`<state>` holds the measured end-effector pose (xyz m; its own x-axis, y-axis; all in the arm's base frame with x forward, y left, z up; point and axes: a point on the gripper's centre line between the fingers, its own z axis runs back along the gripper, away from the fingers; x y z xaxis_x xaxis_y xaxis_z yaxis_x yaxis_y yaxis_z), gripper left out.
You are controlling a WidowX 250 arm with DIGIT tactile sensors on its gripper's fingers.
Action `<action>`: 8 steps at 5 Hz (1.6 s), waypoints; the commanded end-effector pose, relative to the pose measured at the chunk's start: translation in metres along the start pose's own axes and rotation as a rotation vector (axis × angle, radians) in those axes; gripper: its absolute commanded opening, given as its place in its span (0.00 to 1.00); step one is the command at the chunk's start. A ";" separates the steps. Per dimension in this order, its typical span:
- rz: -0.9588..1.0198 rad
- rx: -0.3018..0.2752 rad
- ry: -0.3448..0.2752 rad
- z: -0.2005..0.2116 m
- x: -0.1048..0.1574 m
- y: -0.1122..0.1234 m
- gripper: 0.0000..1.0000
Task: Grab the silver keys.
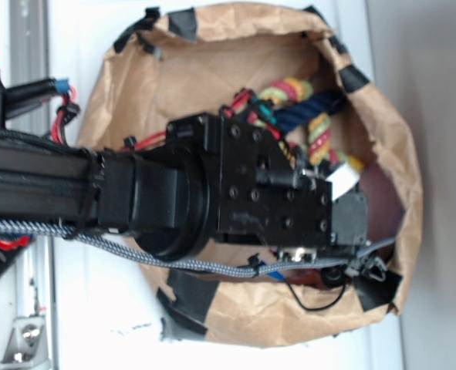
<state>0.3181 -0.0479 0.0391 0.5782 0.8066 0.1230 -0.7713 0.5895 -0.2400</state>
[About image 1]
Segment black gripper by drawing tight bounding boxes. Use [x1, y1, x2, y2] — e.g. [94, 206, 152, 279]
[166, 113, 368, 257]

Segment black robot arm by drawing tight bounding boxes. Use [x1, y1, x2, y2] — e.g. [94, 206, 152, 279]
[0, 114, 368, 261]

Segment brown paper bag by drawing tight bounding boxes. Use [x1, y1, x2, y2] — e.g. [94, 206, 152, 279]
[78, 2, 423, 348]

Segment navy blue rope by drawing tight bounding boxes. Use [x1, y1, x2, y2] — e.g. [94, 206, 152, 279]
[274, 90, 346, 134]

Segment multicolour braided rope toy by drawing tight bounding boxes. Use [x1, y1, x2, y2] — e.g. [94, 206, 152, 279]
[258, 77, 364, 173]

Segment red wires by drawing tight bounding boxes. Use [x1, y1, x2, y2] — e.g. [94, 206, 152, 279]
[0, 40, 167, 151]

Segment grey braided cable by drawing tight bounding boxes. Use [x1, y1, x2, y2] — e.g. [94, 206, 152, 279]
[0, 217, 397, 278]

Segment aluminium extrusion rail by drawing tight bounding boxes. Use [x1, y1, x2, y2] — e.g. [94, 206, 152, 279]
[8, 1, 59, 369]

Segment silver corner bracket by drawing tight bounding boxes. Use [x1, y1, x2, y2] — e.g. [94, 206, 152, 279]
[0, 316, 52, 369]

